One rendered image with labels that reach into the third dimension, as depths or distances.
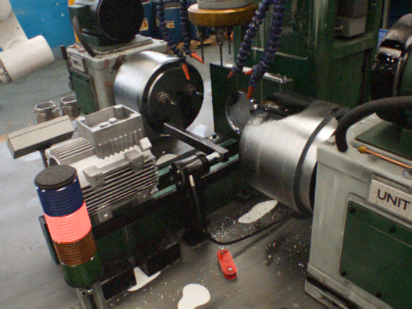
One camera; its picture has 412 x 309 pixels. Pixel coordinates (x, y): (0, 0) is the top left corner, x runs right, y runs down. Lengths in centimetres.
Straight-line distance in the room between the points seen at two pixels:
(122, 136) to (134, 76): 39
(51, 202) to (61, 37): 609
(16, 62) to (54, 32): 541
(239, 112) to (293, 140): 42
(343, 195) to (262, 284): 32
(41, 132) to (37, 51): 22
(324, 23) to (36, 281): 96
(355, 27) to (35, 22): 564
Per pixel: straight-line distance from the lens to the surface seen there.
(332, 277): 87
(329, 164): 73
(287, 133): 84
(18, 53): 120
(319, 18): 112
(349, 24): 125
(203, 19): 102
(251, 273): 98
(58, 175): 60
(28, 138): 114
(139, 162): 91
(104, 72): 141
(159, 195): 105
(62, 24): 662
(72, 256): 64
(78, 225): 62
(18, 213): 135
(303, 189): 83
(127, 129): 93
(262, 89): 113
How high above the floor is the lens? 149
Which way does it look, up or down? 28 degrees down
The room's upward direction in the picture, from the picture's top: 5 degrees counter-clockwise
